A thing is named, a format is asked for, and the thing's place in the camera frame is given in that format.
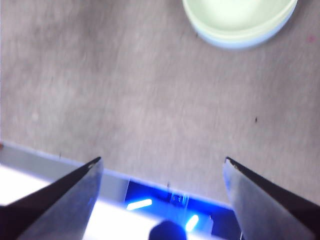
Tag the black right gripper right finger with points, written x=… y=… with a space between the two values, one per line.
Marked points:
x=270 y=207

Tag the dark round knob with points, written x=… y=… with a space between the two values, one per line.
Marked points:
x=166 y=232

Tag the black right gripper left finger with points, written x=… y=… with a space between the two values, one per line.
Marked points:
x=62 y=202

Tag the green ribbed bowl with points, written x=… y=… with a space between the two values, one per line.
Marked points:
x=240 y=37
x=237 y=15

